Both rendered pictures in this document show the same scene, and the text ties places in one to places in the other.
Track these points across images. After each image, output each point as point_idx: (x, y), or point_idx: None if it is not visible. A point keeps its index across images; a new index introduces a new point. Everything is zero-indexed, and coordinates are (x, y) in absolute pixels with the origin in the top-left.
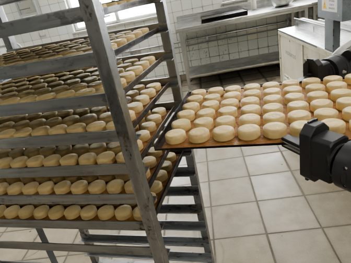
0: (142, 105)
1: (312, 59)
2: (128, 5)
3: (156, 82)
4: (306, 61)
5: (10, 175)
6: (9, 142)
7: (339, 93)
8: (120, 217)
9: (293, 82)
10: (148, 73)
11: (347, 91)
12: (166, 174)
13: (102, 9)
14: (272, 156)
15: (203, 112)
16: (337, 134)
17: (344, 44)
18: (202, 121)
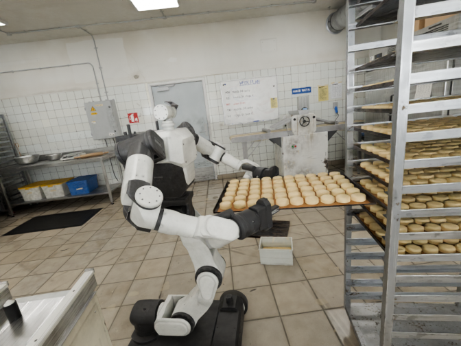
0: (372, 171)
1: (263, 197)
2: (372, 110)
3: (403, 183)
4: (267, 200)
5: None
6: None
7: (256, 189)
8: None
9: (279, 198)
10: (374, 156)
11: (251, 191)
12: (376, 233)
13: (347, 109)
14: None
15: (330, 180)
16: (267, 169)
17: (224, 218)
18: (325, 176)
